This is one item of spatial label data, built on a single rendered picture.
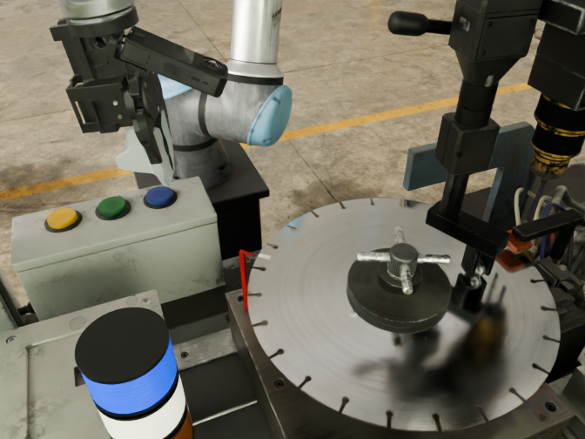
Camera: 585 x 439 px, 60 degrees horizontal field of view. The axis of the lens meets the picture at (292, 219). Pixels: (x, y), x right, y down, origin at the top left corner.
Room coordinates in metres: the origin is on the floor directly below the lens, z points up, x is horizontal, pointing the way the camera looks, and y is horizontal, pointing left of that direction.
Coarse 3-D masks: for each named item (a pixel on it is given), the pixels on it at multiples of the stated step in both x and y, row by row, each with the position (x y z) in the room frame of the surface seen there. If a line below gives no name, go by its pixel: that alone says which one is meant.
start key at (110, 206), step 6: (108, 198) 0.62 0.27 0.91; (114, 198) 0.62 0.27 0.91; (120, 198) 0.61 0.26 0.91; (102, 204) 0.60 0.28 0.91; (108, 204) 0.60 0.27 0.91; (114, 204) 0.60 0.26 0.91; (120, 204) 0.60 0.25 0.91; (102, 210) 0.59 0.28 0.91; (108, 210) 0.59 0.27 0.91; (114, 210) 0.59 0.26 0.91; (120, 210) 0.59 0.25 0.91; (108, 216) 0.58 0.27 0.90
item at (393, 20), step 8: (392, 16) 0.46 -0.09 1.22; (400, 16) 0.45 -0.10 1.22; (408, 16) 0.46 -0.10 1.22; (416, 16) 0.46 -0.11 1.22; (424, 16) 0.46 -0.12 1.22; (392, 24) 0.45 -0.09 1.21; (400, 24) 0.45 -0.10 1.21; (408, 24) 0.45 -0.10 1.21; (416, 24) 0.45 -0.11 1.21; (424, 24) 0.46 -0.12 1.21; (432, 24) 0.46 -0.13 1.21; (440, 24) 0.46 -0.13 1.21; (448, 24) 0.47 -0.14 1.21; (392, 32) 0.46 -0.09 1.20; (400, 32) 0.45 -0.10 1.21; (408, 32) 0.45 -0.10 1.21; (416, 32) 0.45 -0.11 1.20; (424, 32) 0.46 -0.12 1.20; (432, 32) 0.46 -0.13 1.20; (440, 32) 0.46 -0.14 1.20; (448, 32) 0.47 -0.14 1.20
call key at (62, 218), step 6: (60, 210) 0.59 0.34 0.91; (66, 210) 0.59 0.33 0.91; (72, 210) 0.59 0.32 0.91; (48, 216) 0.57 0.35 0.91; (54, 216) 0.57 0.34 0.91; (60, 216) 0.57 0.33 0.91; (66, 216) 0.57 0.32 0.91; (72, 216) 0.57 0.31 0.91; (48, 222) 0.56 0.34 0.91; (54, 222) 0.56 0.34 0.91; (60, 222) 0.56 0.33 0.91; (66, 222) 0.56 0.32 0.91; (72, 222) 0.56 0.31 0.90; (60, 228) 0.55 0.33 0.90
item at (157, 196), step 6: (162, 186) 0.64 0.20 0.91; (150, 192) 0.63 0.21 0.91; (156, 192) 0.63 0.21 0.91; (162, 192) 0.63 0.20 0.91; (168, 192) 0.63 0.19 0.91; (150, 198) 0.61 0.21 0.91; (156, 198) 0.61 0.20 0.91; (162, 198) 0.61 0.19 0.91; (168, 198) 0.61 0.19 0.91; (156, 204) 0.61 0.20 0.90; (162, 204) 0.61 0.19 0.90
